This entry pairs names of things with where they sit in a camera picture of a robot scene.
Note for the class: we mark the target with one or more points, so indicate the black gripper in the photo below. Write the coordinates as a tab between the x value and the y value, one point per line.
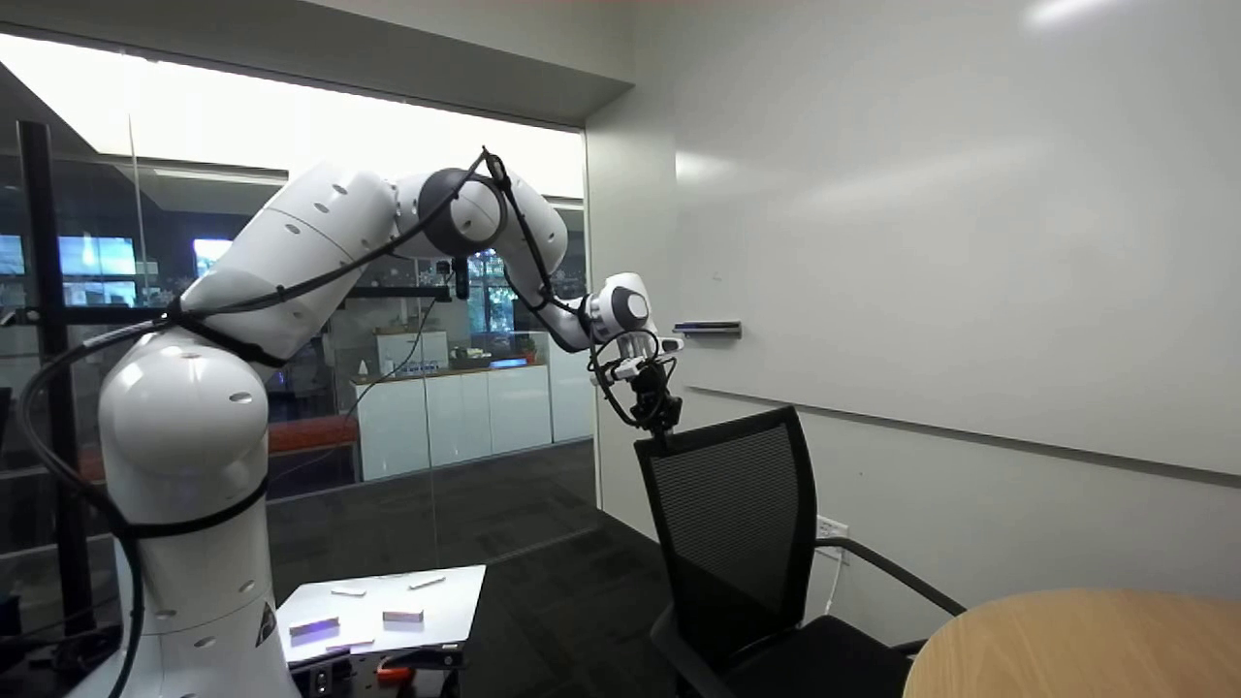
651	374

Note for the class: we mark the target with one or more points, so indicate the black mesh office chair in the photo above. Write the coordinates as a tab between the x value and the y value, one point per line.
724	516

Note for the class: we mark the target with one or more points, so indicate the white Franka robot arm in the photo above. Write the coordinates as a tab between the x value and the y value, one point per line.
181	427

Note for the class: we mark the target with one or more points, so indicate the dark whiteboard eraser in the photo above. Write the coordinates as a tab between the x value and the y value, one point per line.
709	331

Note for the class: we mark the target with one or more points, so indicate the white low cabinet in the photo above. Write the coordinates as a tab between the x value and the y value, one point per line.
440	419

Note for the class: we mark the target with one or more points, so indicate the white flat board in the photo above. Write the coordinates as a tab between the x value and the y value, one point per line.
389	600

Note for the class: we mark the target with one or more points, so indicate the small metal block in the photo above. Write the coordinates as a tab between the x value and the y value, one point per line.
406	622
316	628

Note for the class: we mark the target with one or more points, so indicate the orange low ledge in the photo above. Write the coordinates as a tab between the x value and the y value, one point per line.
313	435

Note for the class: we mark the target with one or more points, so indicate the lit monitor screen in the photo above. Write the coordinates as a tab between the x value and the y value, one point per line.
11	252
97	264
211	256

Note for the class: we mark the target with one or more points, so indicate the round wooden table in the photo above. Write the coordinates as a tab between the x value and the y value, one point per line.
1087	644

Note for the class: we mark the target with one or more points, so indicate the white wall socket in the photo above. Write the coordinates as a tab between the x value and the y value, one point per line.
833	529

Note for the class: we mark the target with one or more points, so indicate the wall whiteboard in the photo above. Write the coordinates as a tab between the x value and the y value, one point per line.
971	256

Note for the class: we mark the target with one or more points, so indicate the black metal post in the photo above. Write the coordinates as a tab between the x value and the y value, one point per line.
39	233

